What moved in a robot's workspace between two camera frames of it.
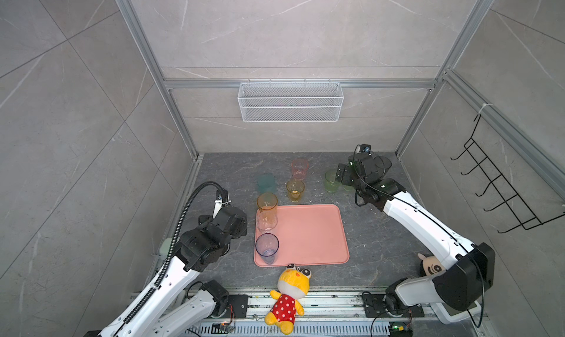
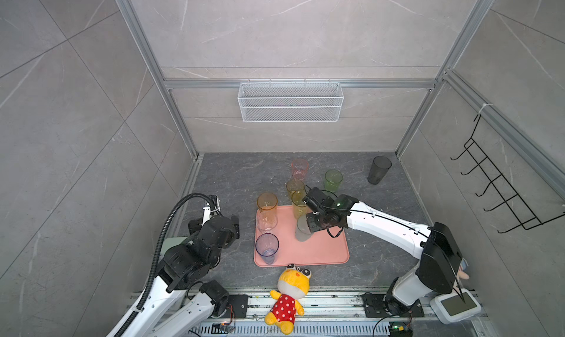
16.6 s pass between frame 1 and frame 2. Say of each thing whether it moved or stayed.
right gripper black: moved
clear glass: stayed
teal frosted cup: moved
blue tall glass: stayed
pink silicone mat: stayed
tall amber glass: stayed
